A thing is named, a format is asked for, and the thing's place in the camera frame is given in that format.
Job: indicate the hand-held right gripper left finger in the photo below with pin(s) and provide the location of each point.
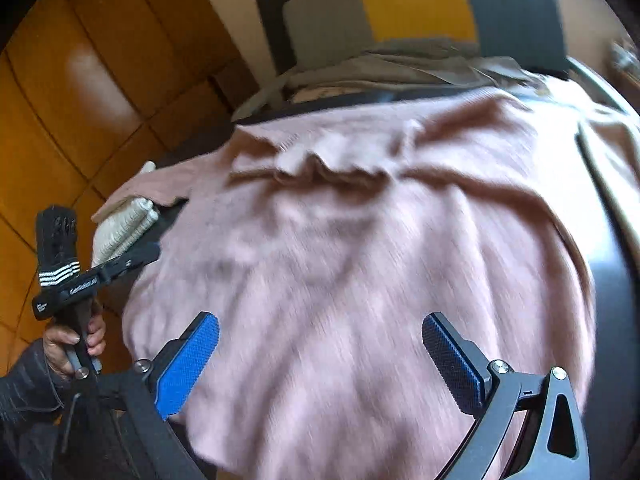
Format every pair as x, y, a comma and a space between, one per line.
187, 360

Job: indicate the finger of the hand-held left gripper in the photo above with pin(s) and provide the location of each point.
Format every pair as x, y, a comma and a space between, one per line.
132, 260

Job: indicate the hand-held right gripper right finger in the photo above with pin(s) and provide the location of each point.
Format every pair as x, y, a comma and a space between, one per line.
455, 365

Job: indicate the pink fuzzy knit sweater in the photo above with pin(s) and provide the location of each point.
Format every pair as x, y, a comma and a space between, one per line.
350, 260

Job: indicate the person's left forearm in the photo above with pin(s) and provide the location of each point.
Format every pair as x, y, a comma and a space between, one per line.
25, 405

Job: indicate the person's left hand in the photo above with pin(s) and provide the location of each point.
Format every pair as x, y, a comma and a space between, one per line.
57, 352

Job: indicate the white ribbed knit cloth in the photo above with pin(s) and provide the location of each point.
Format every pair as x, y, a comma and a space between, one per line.
125, 227

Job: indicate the black leather padded bench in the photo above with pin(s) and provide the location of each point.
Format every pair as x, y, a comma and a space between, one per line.
615, 310

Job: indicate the wooden wardrobe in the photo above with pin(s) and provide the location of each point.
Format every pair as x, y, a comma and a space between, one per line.
100, 85

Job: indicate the black upright pad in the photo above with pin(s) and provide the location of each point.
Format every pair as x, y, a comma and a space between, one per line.
272, 25

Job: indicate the grey cloth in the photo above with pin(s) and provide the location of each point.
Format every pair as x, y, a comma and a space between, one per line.
400, 60

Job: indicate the grey metal armrest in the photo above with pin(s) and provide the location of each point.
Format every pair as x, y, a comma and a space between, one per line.
600, 85

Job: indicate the grey yellow blue sofa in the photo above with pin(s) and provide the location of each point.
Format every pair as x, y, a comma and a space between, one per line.
415, 5

